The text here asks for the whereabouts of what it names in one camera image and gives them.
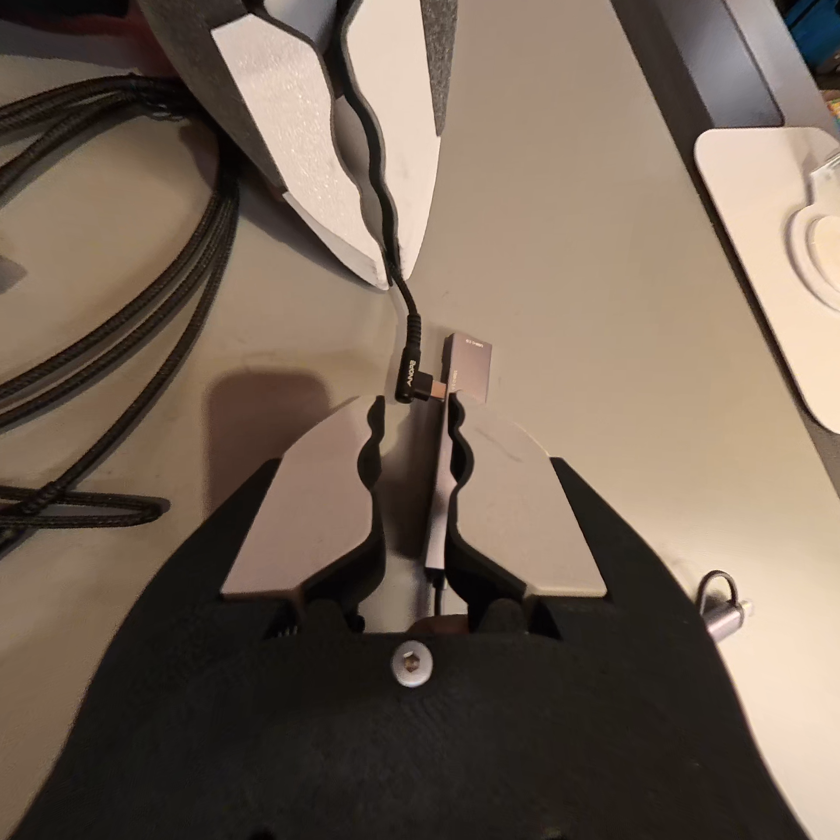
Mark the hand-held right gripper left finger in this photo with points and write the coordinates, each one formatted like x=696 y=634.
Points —
x=308 y=518

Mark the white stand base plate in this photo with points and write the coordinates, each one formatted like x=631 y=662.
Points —
x=741 y=216

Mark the grey usb hub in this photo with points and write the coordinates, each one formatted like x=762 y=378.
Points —
x=469 y=367

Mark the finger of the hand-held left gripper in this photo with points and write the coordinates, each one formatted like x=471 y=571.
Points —
x=407 y=131
x=289 y=131

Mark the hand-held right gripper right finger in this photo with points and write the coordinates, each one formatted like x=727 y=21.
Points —
x=525 y=525

